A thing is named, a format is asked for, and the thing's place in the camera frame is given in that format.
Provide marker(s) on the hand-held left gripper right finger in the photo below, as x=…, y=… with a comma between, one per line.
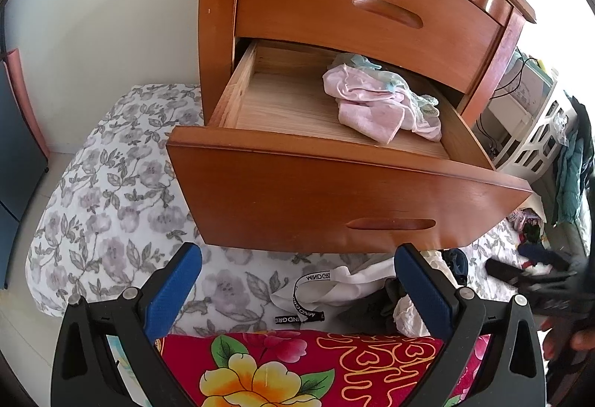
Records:
x=425, y=295

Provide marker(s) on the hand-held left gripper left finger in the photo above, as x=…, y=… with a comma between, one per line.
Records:
x=172, y=295

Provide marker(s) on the cream lace underwear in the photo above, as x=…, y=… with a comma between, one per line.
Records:
x=409, y=318

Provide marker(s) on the dark blue underwear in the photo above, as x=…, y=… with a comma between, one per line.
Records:
x=458, y=265

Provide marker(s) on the grey green underwear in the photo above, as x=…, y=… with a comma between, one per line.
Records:
x=372, y=314

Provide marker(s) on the white underwear black printed waistband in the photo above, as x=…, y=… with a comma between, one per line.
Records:
x=353, y=281

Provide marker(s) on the pink and cream clothes pile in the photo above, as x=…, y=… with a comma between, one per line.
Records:
x=367, y=114

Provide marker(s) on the person's right hand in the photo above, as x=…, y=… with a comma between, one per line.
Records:
x=585, y=339

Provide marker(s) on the dark blue cloth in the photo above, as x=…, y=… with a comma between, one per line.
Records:
x=544, y=256

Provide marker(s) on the black red toy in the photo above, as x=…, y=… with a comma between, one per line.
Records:
x=533, y=234

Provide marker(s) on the red floral blanket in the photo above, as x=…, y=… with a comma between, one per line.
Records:
x=372, y=370

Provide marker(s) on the colourful toy clutter pile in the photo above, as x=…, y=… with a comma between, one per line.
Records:
x=527, y=217

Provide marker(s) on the grey floral white quilt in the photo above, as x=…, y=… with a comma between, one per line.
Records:
x=102, y=202

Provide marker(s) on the teal padded jacket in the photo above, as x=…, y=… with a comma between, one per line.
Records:
x=569, y=174

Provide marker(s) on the white lattice basket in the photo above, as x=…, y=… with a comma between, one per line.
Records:
x=534, y=146

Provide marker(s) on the dark blue wardrobe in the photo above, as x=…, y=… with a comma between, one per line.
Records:
x=18, y=156

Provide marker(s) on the white appliance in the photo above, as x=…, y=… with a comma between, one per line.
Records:
x=525, y=90

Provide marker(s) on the pink trim strip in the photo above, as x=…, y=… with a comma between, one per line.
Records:
x=25, y=100

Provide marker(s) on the wooden nightstand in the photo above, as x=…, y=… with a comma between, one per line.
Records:
x=216, y=16

